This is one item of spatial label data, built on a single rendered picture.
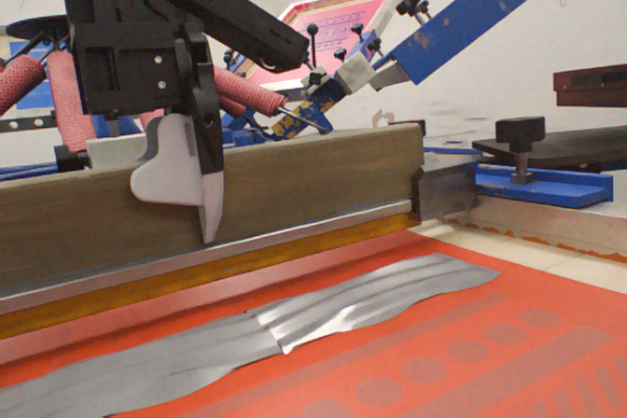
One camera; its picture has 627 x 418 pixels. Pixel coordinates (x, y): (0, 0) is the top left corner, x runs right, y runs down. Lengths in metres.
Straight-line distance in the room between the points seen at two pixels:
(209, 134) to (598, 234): 0.30
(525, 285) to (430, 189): 0.13
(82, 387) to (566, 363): 0.25
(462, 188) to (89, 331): 0.34
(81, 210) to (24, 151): 4.14
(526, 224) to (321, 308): 0.21
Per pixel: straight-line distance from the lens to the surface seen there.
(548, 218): 0.44
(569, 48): 2.52
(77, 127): 0.83
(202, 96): 0.32
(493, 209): 0.48
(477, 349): 0.28
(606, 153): 1.02
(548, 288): 0.36
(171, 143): 0.33
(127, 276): 0.34
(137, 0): 0.35
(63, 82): 0.93
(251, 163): 0.36
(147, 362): 0.30
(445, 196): 0.46
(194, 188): 0.33
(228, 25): 0.36
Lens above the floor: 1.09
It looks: 10 degrees down
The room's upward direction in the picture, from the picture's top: 6 degrees counter-clockwise
